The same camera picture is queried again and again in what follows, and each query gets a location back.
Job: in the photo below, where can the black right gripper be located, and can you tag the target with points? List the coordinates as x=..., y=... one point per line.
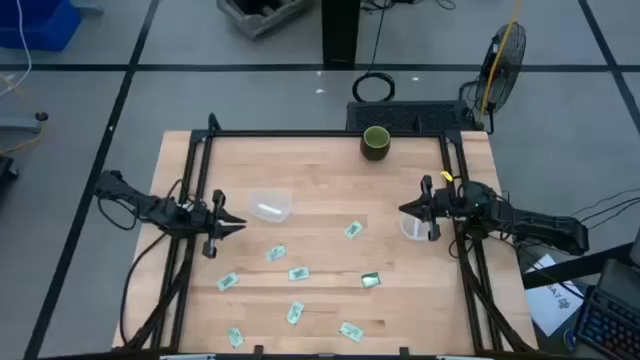
x=444, y=205

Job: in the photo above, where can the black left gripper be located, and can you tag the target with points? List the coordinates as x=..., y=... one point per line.
x=200, y=220

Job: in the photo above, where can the green stevia packet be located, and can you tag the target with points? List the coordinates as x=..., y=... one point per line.
x=351, y=331
x=227, y=281
x=235, y=337
x=370, y=280
x=295, y=313
x=275, y=253
x=298, y=273
x=353, y=229

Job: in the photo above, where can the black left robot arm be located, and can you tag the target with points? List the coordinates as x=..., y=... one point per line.
x=150, y=207

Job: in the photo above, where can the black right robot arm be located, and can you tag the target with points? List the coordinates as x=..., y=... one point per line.
x=540, y=225

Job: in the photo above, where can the round clear plastic container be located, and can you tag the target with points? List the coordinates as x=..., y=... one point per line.
x=413, y=230

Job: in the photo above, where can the small yellow tag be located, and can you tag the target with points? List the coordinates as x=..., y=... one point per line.
x=446, y=176

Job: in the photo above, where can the square clear plastic container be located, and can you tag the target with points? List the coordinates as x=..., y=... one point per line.
x=270, y=206

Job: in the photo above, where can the dark green ceramic cup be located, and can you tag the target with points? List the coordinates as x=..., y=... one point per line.
x=375, y=144

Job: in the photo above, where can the black ventilated computer case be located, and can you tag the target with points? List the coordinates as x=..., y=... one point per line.
x=400, y=116

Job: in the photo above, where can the white printed paper sheet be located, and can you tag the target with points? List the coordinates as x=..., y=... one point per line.
x=550, y=305

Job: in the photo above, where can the black diagonal bar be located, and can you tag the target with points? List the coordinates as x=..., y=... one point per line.
x=575, y=266

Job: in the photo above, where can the black floor fan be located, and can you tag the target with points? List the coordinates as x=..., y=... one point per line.
x=505, y=65

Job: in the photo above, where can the black upright pillar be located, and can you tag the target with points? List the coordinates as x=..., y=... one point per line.
x=340, y=30

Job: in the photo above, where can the grey storage crate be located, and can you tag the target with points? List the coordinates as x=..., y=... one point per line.
x=260, y=22

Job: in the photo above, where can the black backlit keyboard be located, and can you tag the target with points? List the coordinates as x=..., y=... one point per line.
x=610, y=327

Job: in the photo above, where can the grey stand base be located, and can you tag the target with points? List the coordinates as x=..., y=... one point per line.
x=22, y=123

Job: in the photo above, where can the blue plastic bin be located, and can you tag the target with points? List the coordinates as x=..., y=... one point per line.
x=35, y=25

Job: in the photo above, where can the black aluminium table frame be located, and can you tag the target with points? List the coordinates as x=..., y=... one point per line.
x=325, y=133

